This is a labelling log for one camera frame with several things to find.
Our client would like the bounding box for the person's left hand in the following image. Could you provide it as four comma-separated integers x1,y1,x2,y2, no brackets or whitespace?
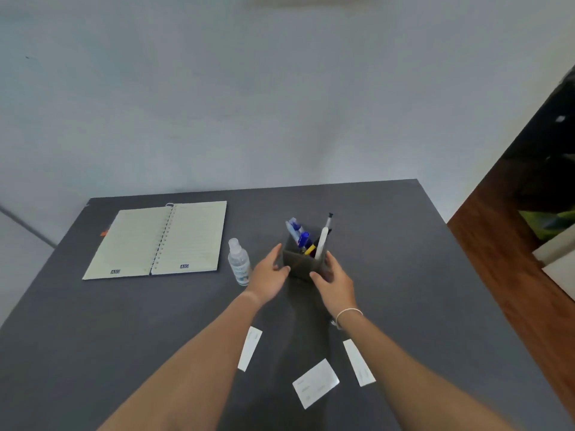
245,243,292,306

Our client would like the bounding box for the person's right hand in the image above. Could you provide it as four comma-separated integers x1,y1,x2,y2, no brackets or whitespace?
309,250,358,324

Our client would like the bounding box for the dark grey pen holder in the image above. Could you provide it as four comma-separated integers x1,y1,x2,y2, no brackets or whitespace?
282,225,333,282

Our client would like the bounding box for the person's right forearm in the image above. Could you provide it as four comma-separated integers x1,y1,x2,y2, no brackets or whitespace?
335,309,517,431

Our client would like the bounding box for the person's left forearm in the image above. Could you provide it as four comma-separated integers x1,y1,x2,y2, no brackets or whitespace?
96,292,262,431

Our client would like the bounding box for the white pen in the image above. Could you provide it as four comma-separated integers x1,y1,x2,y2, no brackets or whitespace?
314,227,329,261

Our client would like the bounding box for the clear pen with blue cap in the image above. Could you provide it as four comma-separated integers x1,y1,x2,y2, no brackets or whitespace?
285,217,303,247

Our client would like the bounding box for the clear sanitizer bottle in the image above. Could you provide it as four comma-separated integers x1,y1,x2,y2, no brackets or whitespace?
228,238,251,286

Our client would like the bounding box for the narrow white paper strip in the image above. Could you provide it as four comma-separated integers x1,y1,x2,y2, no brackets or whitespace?
343,339,376,387
237,327,263,372

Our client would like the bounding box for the wide white paper card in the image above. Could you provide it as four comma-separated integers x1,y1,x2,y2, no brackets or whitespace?
292,358,340,410

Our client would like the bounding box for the open spiral notebook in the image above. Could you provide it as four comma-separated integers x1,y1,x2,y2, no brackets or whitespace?
82,201,227,281

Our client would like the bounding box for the green cloth item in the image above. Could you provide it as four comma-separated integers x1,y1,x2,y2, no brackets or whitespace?
519,209,575,242

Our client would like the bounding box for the white board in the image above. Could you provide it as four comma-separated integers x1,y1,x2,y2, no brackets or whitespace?
532,224,575,304

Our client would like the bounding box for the dark furniture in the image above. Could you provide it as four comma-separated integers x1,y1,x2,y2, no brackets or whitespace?
500,65,575,212

